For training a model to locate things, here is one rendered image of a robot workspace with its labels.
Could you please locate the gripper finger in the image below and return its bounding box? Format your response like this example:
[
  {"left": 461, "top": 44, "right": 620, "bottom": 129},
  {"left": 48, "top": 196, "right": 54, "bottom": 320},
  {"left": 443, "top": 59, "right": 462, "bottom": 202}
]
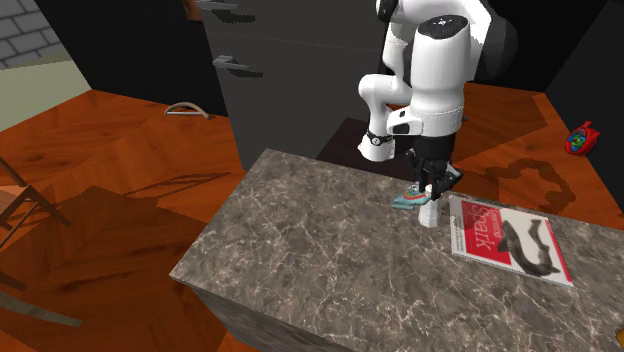
[
  {"left": 430, "top": 163, "right": 463, "bottom": 202},
  {"left": 406, "top": 148, "right": 432, "bottom": 194}
]

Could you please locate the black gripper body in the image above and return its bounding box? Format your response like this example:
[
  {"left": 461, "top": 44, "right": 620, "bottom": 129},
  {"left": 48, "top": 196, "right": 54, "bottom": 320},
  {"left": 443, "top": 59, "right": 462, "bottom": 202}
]
[{"left": 414, "top": 134, "right": 457, "bottom": 173}]

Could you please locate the small white bottle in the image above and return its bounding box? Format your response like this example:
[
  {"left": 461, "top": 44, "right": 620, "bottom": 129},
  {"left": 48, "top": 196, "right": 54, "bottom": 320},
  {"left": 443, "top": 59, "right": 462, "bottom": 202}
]
[{"left": 417, "top": 183, "right": 441, "bottom": 229}]

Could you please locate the teal flat book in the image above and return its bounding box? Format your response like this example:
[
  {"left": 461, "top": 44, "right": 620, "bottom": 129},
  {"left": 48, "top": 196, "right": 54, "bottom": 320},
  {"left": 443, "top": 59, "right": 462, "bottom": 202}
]
[{"left": 391, "top": 186, "right": 432, "bottom": 211}]

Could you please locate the red and white book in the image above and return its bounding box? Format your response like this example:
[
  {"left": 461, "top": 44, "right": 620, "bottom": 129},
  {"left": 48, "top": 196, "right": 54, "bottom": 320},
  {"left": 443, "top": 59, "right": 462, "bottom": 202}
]
[{"left": 448, "top": 193, "right": 576, "bottom": 289}]

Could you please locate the dark robot stand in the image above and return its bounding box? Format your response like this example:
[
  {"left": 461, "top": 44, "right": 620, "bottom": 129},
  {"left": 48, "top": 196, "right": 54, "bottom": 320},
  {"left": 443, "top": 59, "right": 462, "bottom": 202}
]
[{"left": 315, "top": 116, "right": 417, "bottom": 181}]

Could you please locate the red toy phone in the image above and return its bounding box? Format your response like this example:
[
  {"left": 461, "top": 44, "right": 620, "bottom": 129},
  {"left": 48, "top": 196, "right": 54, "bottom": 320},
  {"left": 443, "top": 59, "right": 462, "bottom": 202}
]
[{"left": 564, "top": 120, "right": 601, "bottom": 157}]

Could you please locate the dark grey refrigerator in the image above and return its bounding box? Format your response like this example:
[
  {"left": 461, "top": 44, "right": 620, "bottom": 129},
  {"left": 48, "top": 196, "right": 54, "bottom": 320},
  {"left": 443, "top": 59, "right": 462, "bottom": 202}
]
[{"left": 196, "top": 0, "right": 397, "bottom": 172}]

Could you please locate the grey curved hanger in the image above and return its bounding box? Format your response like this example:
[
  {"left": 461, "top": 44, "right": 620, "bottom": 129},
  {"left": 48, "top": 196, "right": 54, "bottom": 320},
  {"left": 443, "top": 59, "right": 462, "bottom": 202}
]
[{"left": 164, "top": 100, "right": 214, "bottom": 121}]

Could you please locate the brown wooden chair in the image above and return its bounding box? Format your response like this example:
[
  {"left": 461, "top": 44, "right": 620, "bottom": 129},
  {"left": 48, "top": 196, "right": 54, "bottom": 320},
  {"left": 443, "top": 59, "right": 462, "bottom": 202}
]
[{"left": 0, "top": 154, "right": 73, "bottom": 293}]

